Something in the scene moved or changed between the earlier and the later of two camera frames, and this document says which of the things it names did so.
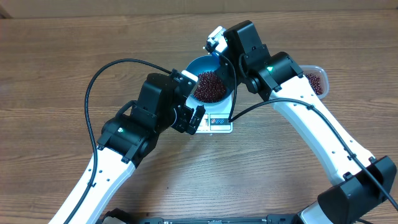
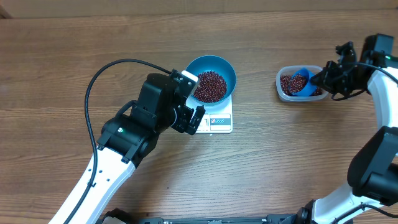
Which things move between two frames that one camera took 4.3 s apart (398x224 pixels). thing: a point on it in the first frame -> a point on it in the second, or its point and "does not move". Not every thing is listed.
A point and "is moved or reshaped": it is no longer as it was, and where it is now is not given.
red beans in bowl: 209,88 does not move
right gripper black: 229,77 -> 326,79
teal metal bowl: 201,65 does not move
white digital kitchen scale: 216,119 does not move
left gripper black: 183,125 does not move
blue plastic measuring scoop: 214,55 is moved or reshaped
